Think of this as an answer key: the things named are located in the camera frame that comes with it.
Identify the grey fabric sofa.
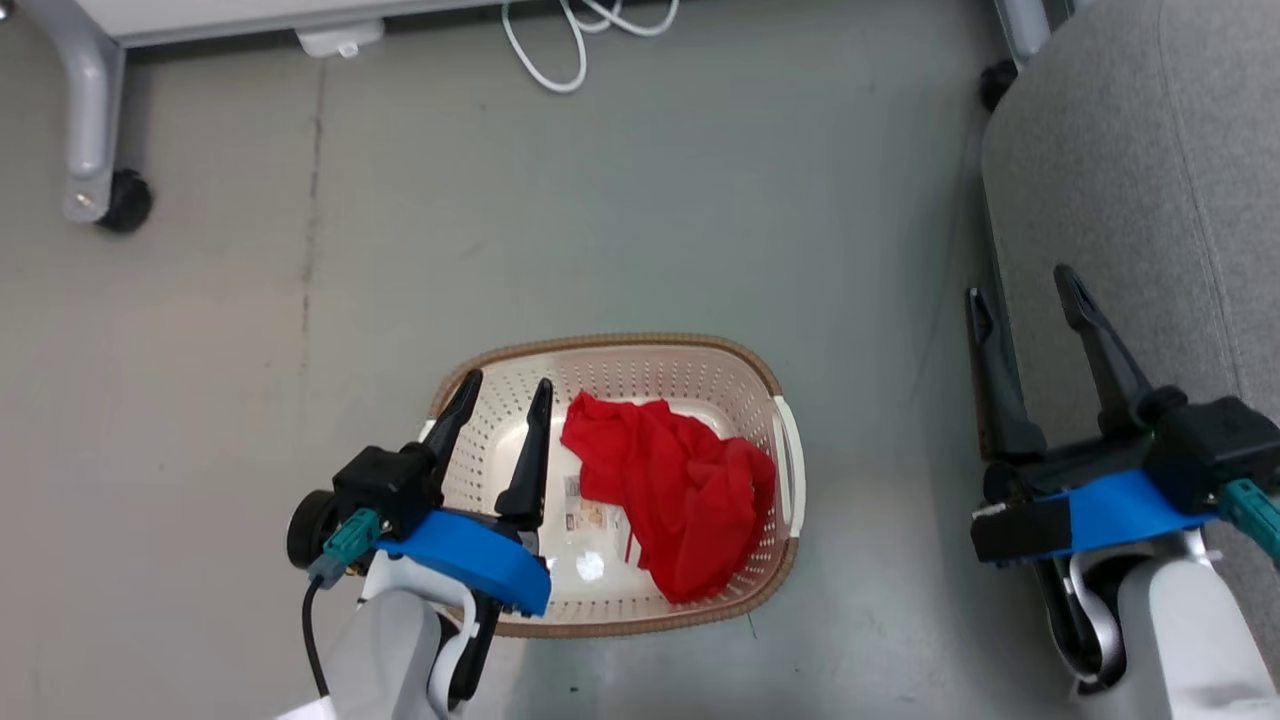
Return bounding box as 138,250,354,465
979,0,1280,651

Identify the red cloth garment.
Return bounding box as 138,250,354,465
559,391,779,605

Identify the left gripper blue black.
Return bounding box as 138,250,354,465
286,369,555,617

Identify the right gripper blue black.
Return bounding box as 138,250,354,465
965,264,1280,564

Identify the black caster wheel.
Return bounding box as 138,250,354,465
979,59,1019,114
96,169,154,234

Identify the white power adapter box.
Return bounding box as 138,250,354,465
295,19,386,59

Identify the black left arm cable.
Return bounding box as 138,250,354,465
302,577,332,700

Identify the looped white cable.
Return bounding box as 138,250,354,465
499,0,682,94

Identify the printed label sticker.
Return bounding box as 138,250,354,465
562,474,629,533

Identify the grey partition leg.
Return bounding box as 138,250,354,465
994,0,1053,67
18,0,127,224

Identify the perforated plastic laundry basket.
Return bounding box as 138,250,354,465
424,332,807,639

